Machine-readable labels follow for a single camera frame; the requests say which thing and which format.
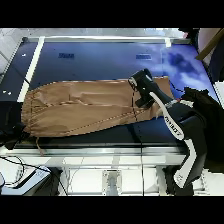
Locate black cable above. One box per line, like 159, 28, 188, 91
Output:
131, 87, 146, 196
0, 155, 52, 188

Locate brown pants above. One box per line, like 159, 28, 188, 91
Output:
20, 75, 176, 156

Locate silver frame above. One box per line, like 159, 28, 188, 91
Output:
0, 33, 224, 196

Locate black garment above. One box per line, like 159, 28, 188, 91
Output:
181, 86, 224, 173

